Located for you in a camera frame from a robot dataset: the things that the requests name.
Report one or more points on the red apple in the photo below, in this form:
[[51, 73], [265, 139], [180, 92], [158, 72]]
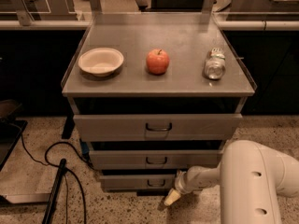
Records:
[[157, 61]]

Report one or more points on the white rail behind cabinet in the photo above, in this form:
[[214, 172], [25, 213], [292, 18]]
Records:
[[224, 25]]

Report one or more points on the black bar on floor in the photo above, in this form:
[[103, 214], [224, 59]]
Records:
[[54, 193]]

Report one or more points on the dark tray left edge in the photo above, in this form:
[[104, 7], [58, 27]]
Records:
[[10, 128]]

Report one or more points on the clear plastic bottle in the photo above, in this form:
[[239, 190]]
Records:
[[215, 66]]

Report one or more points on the white paper bowl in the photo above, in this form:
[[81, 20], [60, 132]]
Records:
[[100, 62]]

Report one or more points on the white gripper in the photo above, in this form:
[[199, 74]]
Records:
[[181, 183]]

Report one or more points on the grey drawer cabinet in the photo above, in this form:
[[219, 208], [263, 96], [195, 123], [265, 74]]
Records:
[[133, 90]]

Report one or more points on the grey drawer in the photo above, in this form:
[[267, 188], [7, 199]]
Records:
[[153, 159], [98, 128], [136, 182]]

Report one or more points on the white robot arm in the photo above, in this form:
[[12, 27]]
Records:
[[251, 177]]

